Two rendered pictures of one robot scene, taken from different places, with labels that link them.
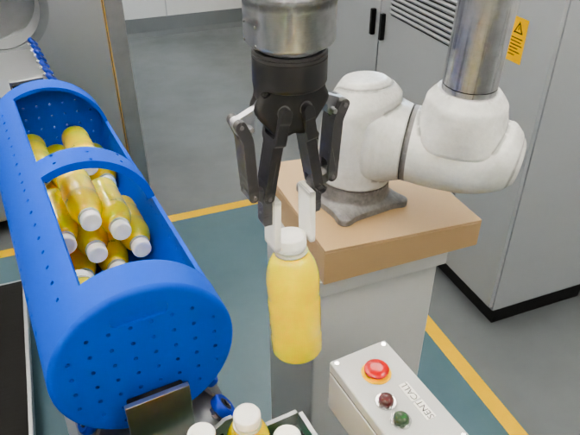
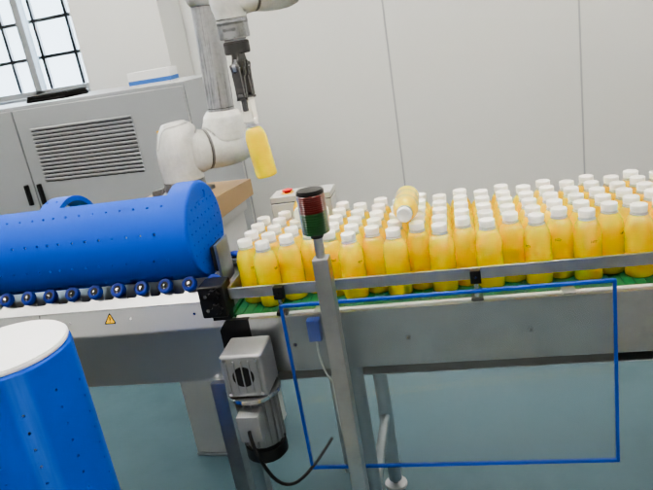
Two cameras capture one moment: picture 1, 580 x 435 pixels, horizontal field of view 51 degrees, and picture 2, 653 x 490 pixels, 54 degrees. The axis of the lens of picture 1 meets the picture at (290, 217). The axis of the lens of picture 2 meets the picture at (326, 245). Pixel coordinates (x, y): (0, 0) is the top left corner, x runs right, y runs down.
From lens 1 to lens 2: 1.63 m
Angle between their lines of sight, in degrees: 47
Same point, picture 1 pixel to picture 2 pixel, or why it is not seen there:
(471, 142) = (239, 127)
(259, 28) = (235, 29)
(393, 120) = (199, 133)
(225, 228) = not seen: outside the picture
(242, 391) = (135, 453)
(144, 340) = (203, 213)
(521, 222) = not seen: hidden behind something
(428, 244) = (239, 193)
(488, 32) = (224, 76)
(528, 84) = not seen: hidden behind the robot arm
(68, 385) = (191, 237)
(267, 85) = (240, 50)
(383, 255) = (228, 201)
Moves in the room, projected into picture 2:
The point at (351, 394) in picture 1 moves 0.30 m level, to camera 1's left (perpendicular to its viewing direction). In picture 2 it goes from (288, 197) to (222, 227)
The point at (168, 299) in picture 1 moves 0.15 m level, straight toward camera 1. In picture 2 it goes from (203, 189) to (248, 186)
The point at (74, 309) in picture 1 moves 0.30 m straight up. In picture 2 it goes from (178, 197) to (152, 87)
